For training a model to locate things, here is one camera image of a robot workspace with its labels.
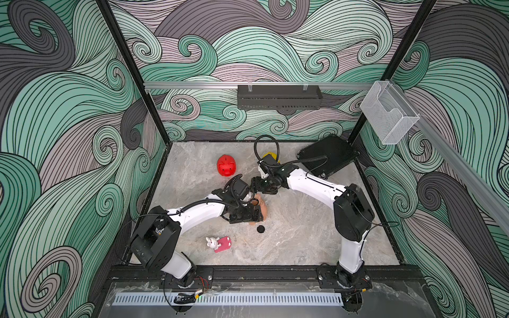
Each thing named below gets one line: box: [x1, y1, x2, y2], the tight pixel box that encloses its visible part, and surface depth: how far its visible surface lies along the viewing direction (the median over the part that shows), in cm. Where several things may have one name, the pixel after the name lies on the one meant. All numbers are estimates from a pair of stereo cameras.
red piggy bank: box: [216, 154, 237, 177], surface depth 100 cm
